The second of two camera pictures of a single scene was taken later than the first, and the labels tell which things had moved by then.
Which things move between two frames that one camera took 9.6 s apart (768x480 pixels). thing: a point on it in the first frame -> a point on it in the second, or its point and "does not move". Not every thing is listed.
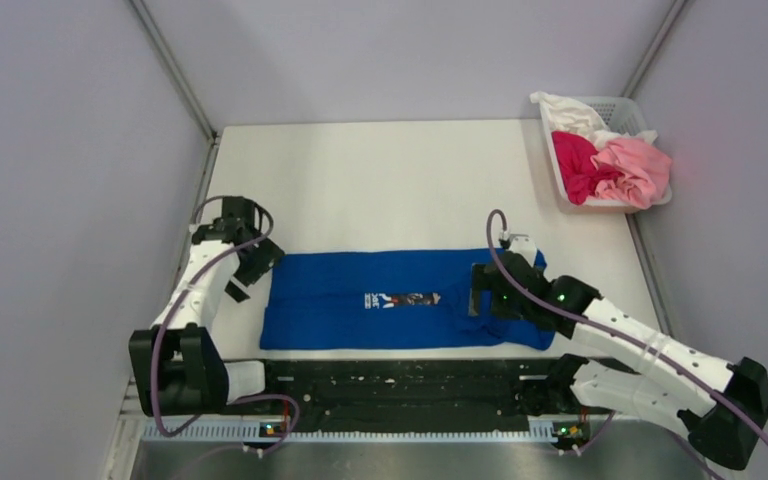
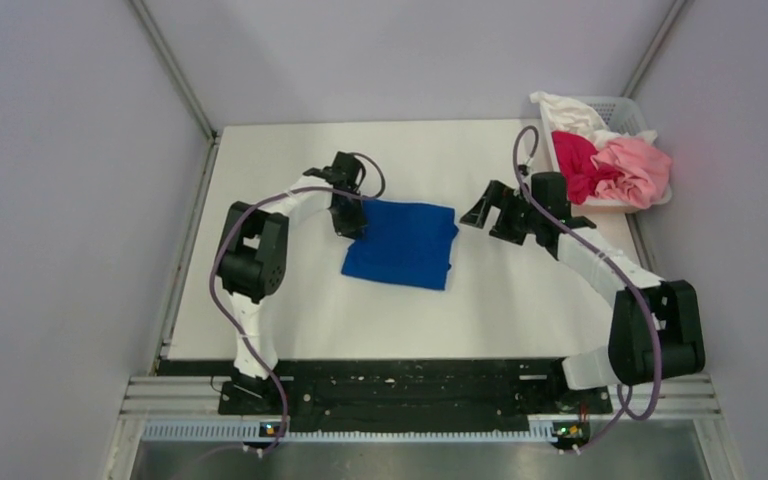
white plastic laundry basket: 619,114 does not move
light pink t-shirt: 645,177 does not move
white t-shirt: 569,117 does not move
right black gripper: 480,282 -> 496,195
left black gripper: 268,255 -> 352,229
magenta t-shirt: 577,170 does not move
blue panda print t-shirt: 415,299 -> 406,244
